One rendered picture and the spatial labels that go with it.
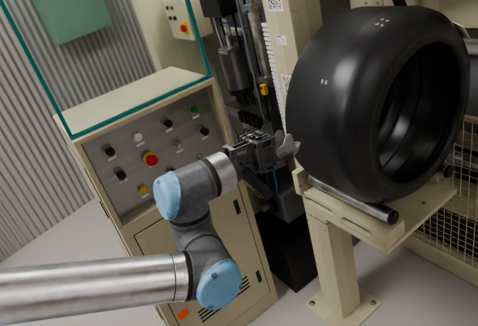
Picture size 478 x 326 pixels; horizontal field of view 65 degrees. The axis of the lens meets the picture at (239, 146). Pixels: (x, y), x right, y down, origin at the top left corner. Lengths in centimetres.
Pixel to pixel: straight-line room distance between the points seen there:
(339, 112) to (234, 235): 97
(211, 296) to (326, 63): 62
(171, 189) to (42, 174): 274
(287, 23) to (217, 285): 82
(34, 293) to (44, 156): 278
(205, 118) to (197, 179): 76
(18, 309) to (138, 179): 87
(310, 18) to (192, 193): 73
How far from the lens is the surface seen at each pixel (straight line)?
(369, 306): 211
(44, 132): 340
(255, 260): 191
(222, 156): 81
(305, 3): 126
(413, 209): 138
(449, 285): 223
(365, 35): 100
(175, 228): 82
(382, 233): 120
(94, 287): 68
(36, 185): 346
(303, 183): 138
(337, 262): 178
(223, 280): 71
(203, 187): 78
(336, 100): 95
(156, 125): 143
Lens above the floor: 170
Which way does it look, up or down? 28 degrees down
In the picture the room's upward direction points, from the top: 16 degrees counter-clockwise
